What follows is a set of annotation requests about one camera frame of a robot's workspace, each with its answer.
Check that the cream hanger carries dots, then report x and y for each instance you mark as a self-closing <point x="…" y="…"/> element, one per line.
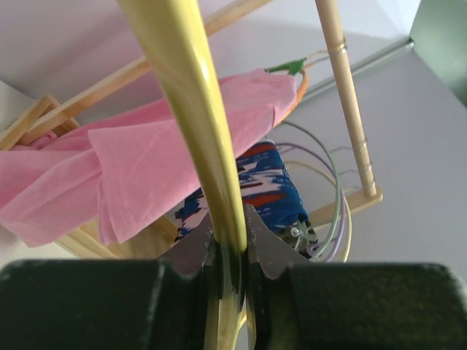
<point x="345" y="216"/>

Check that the blue patterned trousers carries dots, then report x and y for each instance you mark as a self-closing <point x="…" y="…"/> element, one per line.
<point x="266" y="185"/>

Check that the mint green hanger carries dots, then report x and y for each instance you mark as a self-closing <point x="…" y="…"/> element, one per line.
<point x="337" y="206"/>

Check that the purple hanger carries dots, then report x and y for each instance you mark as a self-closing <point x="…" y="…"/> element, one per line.
<point x="296" y="146"/>

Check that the plain pink garment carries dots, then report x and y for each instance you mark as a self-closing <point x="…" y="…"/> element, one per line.
<point x="124" y="171"/>

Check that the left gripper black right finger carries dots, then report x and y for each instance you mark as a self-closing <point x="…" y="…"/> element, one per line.
<point x="293" y="303"/>

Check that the orange hanger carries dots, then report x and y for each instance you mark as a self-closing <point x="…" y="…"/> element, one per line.
<point x="306" y="62"/>

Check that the olive camouflage trousers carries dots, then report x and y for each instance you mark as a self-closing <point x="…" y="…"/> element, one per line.
<point x="299" y="236"/>

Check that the yellow hanger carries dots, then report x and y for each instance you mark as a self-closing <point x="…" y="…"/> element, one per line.
<point x="174" y="41"/>

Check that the wooden clothes rack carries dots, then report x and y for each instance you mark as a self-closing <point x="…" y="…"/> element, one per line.
<point x="46" y="114"/>

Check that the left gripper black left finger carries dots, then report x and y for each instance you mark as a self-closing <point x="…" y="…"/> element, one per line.
<point x="163" y="303"/>

